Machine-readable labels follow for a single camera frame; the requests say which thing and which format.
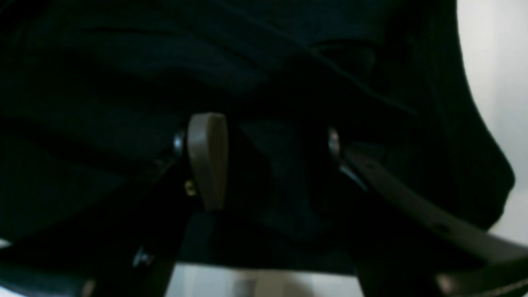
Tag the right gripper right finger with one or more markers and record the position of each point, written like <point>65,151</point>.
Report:
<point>408,247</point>

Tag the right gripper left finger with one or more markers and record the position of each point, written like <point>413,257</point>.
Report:
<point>126,245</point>

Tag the black T-shirt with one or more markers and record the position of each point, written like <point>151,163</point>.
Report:
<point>91,90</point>

